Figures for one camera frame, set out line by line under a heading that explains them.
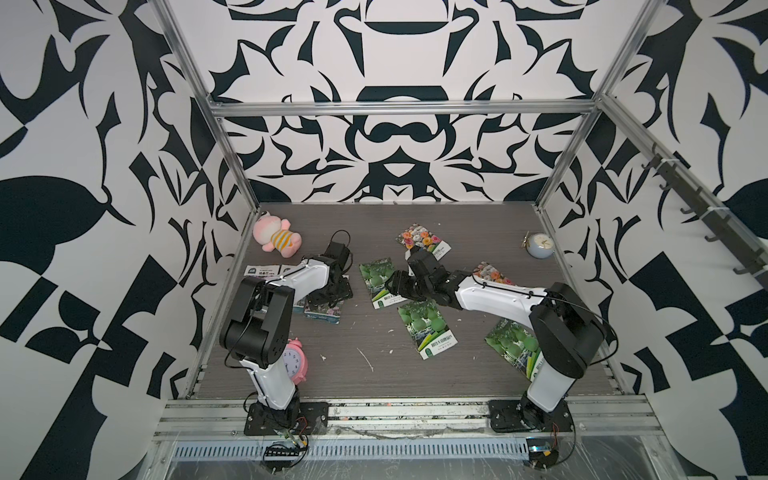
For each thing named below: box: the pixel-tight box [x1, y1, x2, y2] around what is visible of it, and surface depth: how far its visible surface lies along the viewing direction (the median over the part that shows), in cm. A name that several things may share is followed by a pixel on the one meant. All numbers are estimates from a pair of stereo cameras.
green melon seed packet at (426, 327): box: [397, 300, 459, 361], surface depth 91 cm
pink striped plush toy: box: [252, 211, 302, 257], surface depth 105 cm
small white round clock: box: [521, 231, 555, 259], surface depth 107 cm
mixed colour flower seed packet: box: [395, 223, 452, 261], surface depth 111 cm
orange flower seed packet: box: [472, 261, 516, 286], surface depth 102 cm
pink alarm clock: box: [282, 337, 308, 385], surface depth 83 cm
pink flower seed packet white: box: [304, 305, 341, 325], surface depth 93 cm
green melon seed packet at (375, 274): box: [359, 257, 408, 310], surface depth 101 cm
